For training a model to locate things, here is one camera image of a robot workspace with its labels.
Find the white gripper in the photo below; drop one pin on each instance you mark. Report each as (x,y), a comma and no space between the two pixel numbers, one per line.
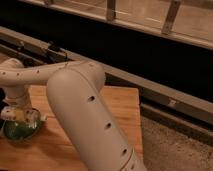
(18,96)

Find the white plastic bottle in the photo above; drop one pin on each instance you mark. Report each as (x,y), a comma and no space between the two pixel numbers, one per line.
(20,115)

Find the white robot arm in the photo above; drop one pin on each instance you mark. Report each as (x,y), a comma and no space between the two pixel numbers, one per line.
(73,93)

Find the green ceramic bowl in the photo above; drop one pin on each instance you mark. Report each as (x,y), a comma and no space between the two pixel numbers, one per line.
(20,130)

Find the black power adapter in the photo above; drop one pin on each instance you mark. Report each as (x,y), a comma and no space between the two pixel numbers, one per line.
(53,47)

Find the wooden railing frame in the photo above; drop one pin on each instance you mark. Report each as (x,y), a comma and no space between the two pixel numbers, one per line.
(188,21)

